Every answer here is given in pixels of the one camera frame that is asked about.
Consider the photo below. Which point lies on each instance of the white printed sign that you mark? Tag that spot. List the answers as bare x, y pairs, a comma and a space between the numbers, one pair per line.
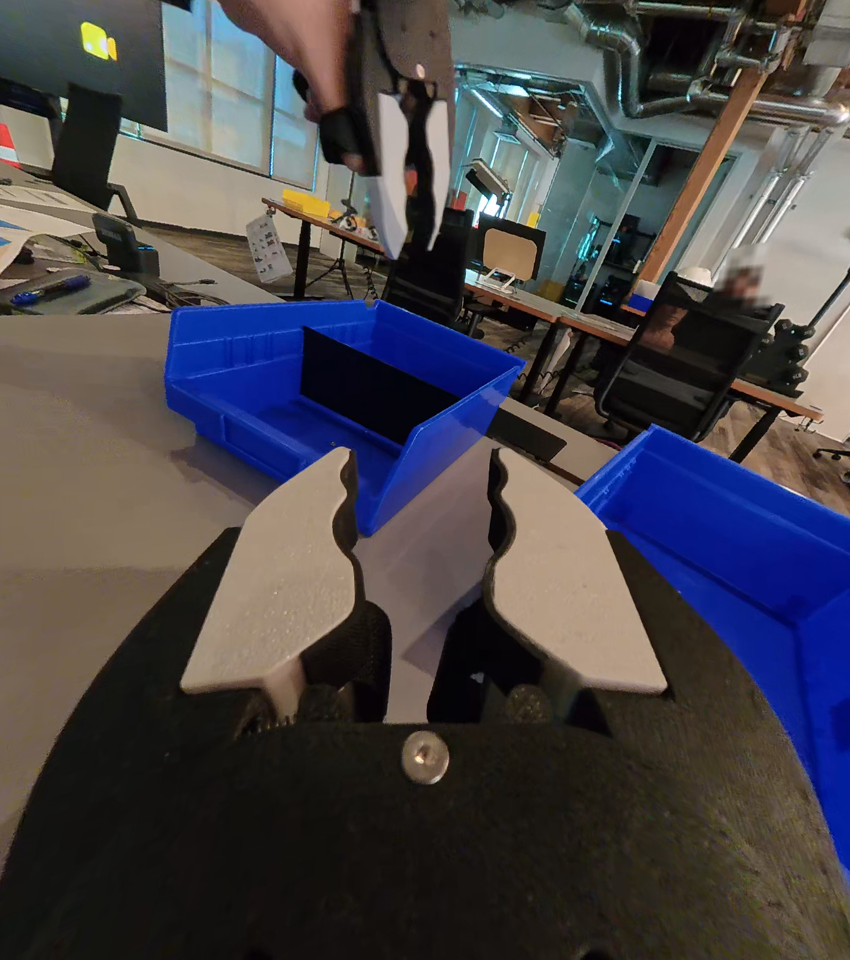
269, 249

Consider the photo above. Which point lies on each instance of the wooden pillar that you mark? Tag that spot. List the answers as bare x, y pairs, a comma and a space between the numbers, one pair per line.
702, 172

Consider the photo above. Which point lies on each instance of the blue plastic storage bin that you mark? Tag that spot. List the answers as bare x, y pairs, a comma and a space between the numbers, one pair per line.
770, 562

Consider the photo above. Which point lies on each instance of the black panel with tan insert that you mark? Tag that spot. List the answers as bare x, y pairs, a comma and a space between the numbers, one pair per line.
511, 247

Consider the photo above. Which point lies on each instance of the black tripod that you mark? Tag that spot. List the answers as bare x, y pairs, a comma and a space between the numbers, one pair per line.
335, 274

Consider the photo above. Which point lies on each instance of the wooden desk with black legs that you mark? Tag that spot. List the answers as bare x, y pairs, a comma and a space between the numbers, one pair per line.
582, 319
305, 225

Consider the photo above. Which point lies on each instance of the black studio light panel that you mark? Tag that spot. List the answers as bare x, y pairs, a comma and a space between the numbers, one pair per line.
488, 176

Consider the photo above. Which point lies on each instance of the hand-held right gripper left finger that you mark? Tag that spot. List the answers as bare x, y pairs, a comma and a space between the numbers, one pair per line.
282, 585

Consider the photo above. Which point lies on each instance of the orange traffic cone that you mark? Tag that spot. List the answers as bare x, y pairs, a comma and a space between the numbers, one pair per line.
8, 146

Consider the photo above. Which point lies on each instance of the black mesh office chair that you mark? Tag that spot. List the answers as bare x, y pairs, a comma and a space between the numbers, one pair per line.
695, 375

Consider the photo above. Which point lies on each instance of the yellow paper pad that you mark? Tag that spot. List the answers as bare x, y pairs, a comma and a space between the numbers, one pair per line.
306, 201

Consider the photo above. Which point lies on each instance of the black charger device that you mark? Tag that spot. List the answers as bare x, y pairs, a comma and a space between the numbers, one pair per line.
124, 244

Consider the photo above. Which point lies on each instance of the white tablet stand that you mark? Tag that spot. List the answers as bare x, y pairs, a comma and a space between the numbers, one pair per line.
500, 279

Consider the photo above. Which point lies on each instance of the black table mat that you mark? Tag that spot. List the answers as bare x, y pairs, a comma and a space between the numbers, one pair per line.
530, 435

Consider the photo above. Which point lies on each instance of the brown mannequin head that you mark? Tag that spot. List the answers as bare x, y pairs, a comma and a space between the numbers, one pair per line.
669, 326

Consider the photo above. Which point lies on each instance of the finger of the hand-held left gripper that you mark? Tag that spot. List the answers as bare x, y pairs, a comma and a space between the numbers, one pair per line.
391, 172
441, 150

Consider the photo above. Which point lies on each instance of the black high-back chair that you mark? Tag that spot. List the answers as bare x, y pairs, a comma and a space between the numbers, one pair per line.
428, 277

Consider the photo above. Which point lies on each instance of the silver bent air duct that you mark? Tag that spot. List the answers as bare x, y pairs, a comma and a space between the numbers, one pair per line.
631, 67

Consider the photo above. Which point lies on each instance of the orange storage box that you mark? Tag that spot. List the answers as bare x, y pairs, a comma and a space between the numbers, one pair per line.
458, 201

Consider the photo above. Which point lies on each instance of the black monitor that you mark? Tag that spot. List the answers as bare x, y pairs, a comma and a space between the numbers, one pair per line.
34, 45

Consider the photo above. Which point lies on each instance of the blue pen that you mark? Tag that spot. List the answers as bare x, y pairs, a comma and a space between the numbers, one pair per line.
53, 289

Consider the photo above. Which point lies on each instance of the small blue box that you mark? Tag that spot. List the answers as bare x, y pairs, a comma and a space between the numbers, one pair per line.
642, 301

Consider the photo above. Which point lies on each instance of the dark grey pad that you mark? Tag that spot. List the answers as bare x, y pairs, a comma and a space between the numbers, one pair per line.
102, 296

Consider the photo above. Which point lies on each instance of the black bin divider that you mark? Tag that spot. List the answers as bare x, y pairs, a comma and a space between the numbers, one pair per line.
372, 390

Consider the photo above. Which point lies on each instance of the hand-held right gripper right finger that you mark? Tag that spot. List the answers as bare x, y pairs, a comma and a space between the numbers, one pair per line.
575, 600

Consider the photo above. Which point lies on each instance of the blue storage bin with divider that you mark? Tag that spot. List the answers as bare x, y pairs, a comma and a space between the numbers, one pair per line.
244, 375

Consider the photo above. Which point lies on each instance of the person's left hand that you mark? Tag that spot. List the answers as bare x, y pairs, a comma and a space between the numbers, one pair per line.
305, 37

